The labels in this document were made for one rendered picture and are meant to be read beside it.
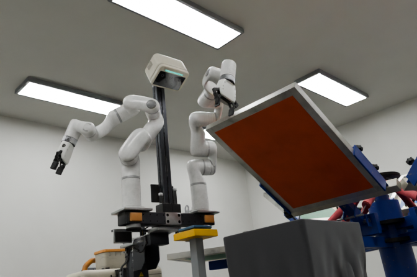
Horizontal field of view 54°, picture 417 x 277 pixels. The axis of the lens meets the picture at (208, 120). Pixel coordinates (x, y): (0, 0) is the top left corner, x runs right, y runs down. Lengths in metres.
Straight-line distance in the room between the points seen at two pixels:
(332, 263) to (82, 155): 4.55
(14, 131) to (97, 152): 1.15
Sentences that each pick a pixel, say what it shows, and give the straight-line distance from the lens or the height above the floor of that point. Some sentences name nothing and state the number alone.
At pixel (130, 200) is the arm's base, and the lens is 2.10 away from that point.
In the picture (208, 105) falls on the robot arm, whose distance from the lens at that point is 2.29.
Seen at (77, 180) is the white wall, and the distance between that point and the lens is 5.79.
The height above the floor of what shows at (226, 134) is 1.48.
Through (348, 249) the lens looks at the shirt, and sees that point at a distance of 1.99.
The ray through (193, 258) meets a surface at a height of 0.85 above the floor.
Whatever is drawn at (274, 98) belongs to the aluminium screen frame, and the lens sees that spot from 1.95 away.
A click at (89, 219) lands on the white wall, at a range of 5.76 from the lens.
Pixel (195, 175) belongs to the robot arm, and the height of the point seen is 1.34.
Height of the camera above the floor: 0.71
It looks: 23 degrees up
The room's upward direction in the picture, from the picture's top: 7 degrees counter-clockwise
